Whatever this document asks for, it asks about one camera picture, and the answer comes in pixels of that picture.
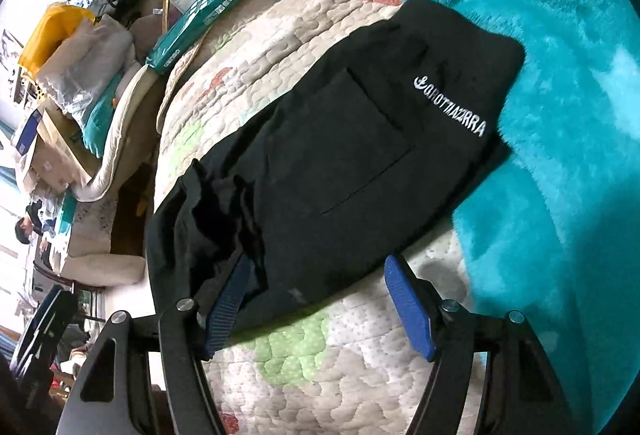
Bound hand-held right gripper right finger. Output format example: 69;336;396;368
384;254;576;435

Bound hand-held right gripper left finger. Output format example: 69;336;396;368
55;252;256;435

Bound black pants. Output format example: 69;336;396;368
145;0;526;341

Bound quilted patchwork bedspread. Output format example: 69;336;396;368
152;0;481;435

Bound patterned beige cushion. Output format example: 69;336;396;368
60;192;148;286

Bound black chair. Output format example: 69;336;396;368
7;287;83;381

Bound beige padded cushion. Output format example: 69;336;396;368
70;60;171;200

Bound teal packet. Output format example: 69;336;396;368
82;85;123;158

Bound pile of cardboard boxes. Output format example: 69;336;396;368
12;105;96;196

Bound teal fluffy blanket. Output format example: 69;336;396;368
402;0;640;435

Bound clear plastic bag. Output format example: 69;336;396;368
37;15;136;126

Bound green paper packet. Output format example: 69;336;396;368
145;0;251;76

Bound yellow plastic bag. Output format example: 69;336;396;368
19;2;96;76

